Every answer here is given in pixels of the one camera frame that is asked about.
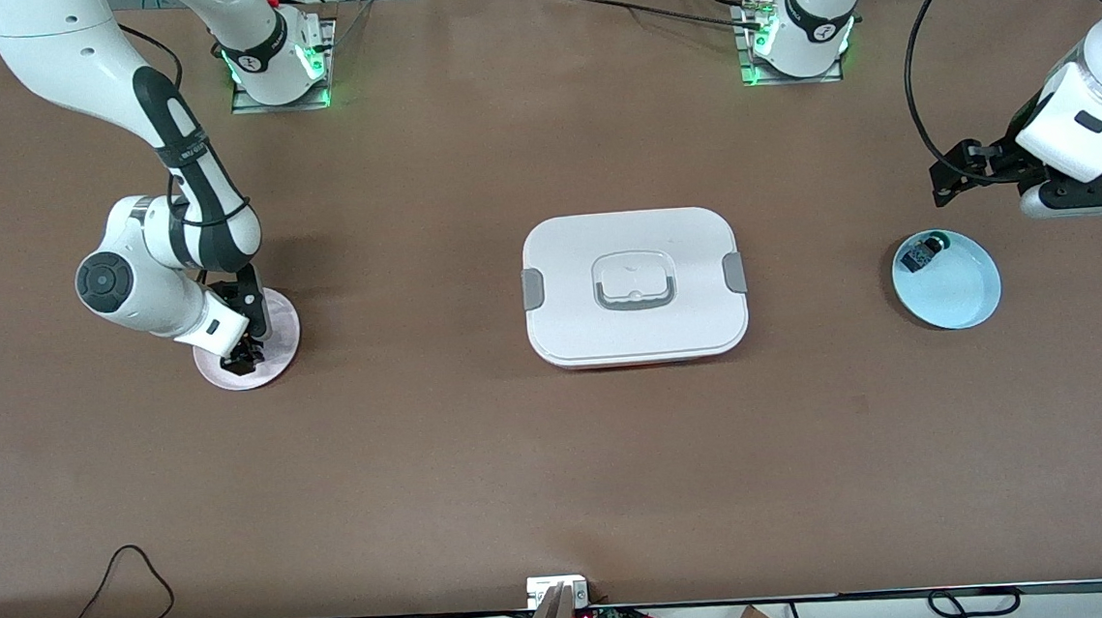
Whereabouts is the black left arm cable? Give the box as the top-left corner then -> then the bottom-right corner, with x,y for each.
898,0 -> 1014,192

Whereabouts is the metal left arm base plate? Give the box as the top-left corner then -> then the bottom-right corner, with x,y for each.
731,0 -> 847,89

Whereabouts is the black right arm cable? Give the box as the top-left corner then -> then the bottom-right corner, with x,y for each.
116,21 -> 186,93

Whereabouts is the pale pink round plate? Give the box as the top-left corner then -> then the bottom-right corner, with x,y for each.
190,286 -> 306,394

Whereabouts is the white box with grey handle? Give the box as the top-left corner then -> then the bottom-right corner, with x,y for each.
518,203 -> 754,374

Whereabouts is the black looped cable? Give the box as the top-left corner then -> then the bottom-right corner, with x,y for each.
69,542 -> 178,618

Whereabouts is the light blue round plate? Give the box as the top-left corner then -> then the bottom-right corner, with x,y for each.
889,225 -> 1005,335

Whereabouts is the black coiled cable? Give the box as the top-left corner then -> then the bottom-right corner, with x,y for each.
928,584 -> 1023,618

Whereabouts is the black blue small battery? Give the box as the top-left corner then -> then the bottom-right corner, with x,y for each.
898,233 -> 954,274

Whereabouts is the black cable to arm base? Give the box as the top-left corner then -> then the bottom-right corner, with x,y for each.
578,0 -> 765,42

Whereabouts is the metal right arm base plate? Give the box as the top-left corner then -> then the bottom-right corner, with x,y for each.
225,15 -> 343,116

